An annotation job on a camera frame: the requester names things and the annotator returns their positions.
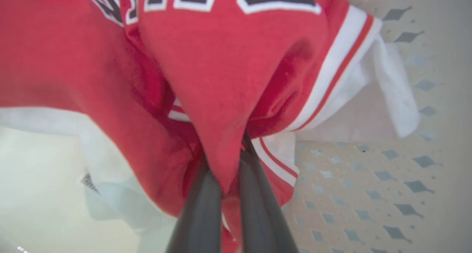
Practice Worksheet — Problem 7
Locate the red sports jersey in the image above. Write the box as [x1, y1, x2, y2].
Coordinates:
[0, 0, 384, 253]

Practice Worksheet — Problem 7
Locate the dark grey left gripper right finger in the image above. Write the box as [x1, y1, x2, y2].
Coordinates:
[239, 131, 299, 253]

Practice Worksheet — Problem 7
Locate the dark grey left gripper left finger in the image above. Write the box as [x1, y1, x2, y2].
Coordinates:
[166, 154, 224, 253]

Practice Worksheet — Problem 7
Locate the white perforated laundry basket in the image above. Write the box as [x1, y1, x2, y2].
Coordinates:
[280, 0, 472, 253]

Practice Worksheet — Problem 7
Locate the white t-shirt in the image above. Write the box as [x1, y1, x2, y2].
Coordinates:
[0, 34, 421, 253]

